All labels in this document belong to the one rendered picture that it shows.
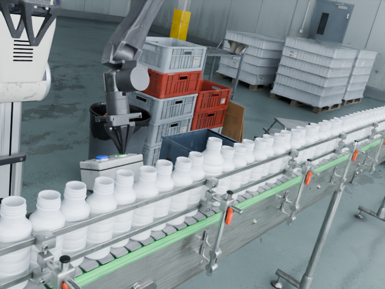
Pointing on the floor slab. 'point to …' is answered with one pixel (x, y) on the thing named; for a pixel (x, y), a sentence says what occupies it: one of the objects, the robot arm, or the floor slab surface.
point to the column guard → (180, 24)
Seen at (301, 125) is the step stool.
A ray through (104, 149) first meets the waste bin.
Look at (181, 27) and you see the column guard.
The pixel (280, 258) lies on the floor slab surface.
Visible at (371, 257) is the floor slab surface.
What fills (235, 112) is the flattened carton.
